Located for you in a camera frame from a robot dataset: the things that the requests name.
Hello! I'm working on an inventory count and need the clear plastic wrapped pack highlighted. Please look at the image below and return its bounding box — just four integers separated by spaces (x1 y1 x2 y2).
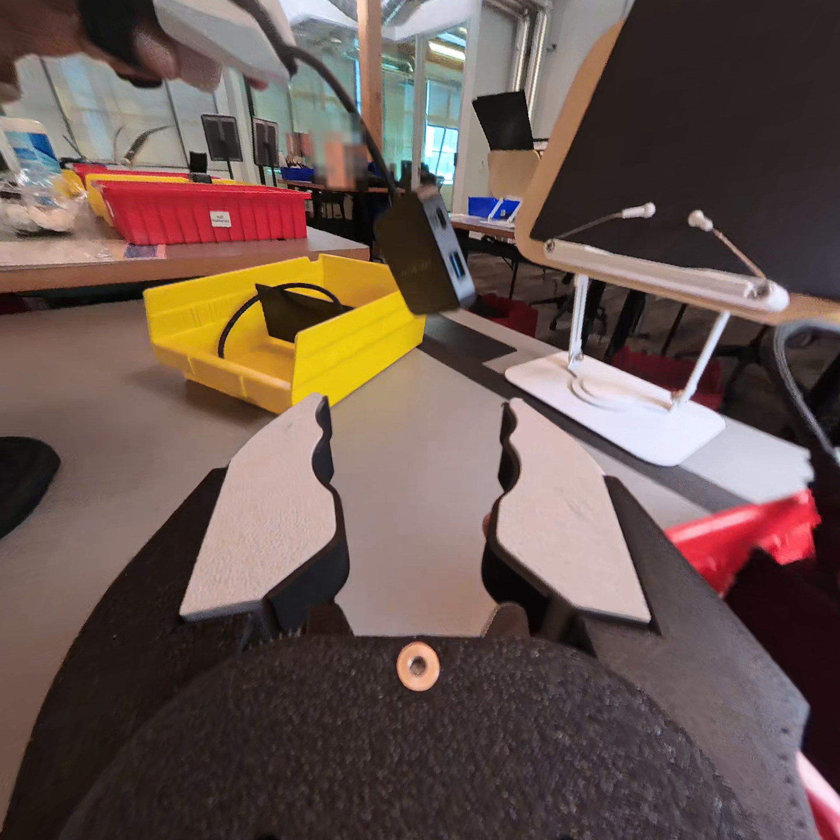
0 117 88 237

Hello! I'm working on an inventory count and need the red bag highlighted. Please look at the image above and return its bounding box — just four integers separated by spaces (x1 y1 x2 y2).
489 294 539 337
613 346 723 411

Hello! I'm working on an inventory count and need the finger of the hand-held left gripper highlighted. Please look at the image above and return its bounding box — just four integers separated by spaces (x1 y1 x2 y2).
152 0 299 85

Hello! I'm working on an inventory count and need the person's left hand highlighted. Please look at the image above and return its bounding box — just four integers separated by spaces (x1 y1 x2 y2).
0 0 271 104

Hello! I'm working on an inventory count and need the red ribbed bin white label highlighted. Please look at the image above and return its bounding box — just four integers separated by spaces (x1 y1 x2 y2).
98 180 312 247

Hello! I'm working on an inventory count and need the black bin divider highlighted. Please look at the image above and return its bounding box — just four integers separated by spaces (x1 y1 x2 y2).
255 283 355 343

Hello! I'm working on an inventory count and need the wooden post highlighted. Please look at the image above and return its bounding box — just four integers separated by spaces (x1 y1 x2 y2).
357 0 385 148

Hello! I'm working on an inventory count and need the black background panel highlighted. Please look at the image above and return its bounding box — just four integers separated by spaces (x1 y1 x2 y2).
472 91 536 152

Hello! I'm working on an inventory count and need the black flat panel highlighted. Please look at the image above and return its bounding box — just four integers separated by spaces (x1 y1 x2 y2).
252 117 280 169
200 113 241 165

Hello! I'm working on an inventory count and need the red plastic bin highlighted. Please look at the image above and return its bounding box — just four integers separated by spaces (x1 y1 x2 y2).
664 489 840 840

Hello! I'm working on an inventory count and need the yellow plastic bin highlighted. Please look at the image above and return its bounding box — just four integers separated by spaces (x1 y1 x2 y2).
143 252 427 416

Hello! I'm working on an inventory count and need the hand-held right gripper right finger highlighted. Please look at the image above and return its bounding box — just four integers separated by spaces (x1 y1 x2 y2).
482 397 652 624

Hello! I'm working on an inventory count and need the grey multiport hub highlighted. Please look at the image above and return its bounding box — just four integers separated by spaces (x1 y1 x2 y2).
282 46 478 317

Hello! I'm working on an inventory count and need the black board with wooden rim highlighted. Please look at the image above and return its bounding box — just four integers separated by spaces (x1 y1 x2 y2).
515 0 840 326

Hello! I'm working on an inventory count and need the thin black cable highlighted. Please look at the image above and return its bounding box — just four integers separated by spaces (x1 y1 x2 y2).
217 282 342 361

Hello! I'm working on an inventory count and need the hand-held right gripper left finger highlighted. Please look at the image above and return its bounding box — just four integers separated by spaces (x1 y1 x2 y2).
178 392 350 623

